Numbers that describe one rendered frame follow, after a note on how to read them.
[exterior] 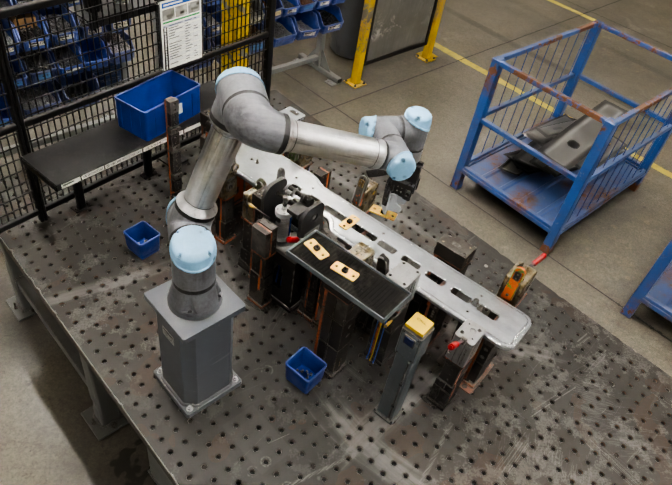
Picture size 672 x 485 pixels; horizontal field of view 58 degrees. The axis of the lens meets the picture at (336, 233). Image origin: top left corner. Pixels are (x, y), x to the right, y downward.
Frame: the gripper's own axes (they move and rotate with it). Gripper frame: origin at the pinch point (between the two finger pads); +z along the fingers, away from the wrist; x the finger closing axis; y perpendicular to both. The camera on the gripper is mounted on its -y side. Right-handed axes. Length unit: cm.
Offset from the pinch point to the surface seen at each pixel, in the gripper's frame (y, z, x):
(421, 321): 24.5, 9.7, -27.7
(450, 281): 26.8, 25.0, 8.6
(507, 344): 50, 24, -8
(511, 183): 34, 104, 203
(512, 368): 59, 54, 11
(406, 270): 13.4, 14.6, -6.2
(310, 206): -22.4, 7.6, -4.6
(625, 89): 95, 115, 439
